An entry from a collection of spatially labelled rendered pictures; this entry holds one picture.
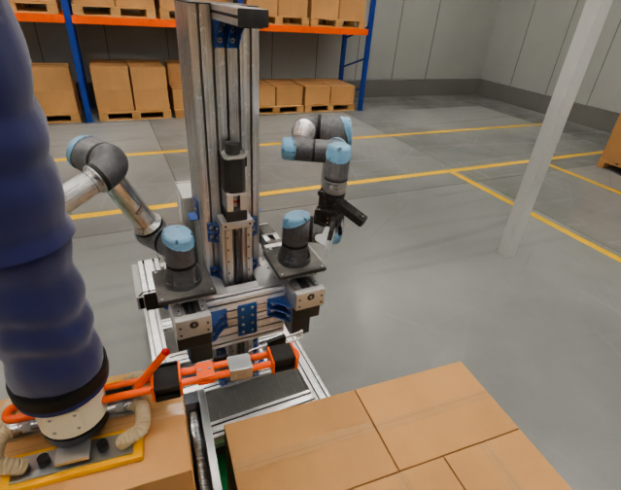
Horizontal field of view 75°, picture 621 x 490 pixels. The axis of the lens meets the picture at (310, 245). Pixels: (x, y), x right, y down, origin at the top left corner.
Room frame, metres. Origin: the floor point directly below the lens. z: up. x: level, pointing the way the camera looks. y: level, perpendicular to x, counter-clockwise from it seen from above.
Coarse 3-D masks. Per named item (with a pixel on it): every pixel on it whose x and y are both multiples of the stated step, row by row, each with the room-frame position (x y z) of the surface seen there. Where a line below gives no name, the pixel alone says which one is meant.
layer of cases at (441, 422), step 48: (384, 384) 1.31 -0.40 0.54; (432, 384) 1.33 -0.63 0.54; (480, 384) 1.35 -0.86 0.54; (240, 432) 1.01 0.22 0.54; (288, 432) 1.03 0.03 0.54; (336, 432) 1.04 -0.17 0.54; (384, 432) 1.06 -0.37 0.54; (432, 432) 1.08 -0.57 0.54; (480, 432) 1.09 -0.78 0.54; (240, 480) 0.82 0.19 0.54; (288, 480) 0.83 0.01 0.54; (336, 480) 0.84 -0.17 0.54; (384, 480) 0.86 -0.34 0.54; (432, 480) 0.87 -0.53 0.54; (480, 480) 0.89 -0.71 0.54; (528, 480) 0.90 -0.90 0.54
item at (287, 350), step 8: (280, 344) 0.95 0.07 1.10; (288, 344) 0.96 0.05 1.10; (272, 352) 0.92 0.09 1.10; (280, 352) 0.92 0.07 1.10; (288, 352) 0.92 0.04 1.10; (272, 360) 0.89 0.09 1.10; (280, 360) 0.89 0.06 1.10; (288, 360) 0.90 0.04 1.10; (296, 360) 0.90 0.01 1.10; (272, 368) 0.87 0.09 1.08; (280, 368) 0.89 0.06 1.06; (288, 368) 0.90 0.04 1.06; (296, 368) 0.90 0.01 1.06
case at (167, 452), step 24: (168, 408) 0.80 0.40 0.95; (168, 432) 0.72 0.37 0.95; (144, 456) 0.65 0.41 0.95; (168, 456) 0.65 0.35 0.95; (72, 480) 0.57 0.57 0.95; (96, 480) 0.57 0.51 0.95; (120, 480) 0.58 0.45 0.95; (144, 480) 0.58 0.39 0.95; (168, 480) 0.59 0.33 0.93; (192, 480) 0.62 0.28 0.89
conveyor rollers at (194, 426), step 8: (192, 416) 1.06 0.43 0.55; (192, 424) 1.02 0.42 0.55; (200, 424) 1.04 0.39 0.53; (192, 432) 0.99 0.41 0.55; (200, 432) 1.00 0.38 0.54; (192, 440) 0.96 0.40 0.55; (200, 440) 0.96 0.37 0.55; (192, 448) 0.93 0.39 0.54; (200, 448) 0.92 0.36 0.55; (192, 456) 0.90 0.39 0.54; (200, 456) 0.89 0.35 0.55; (200, 464) 0.86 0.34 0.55; (200, 472) 0.83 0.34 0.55; (208, 472) 0.85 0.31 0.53; (200, 480) 0.80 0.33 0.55; (208, 480) 0.81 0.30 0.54; (200, 488) 0.78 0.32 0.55; (208, 488) 0.78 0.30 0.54
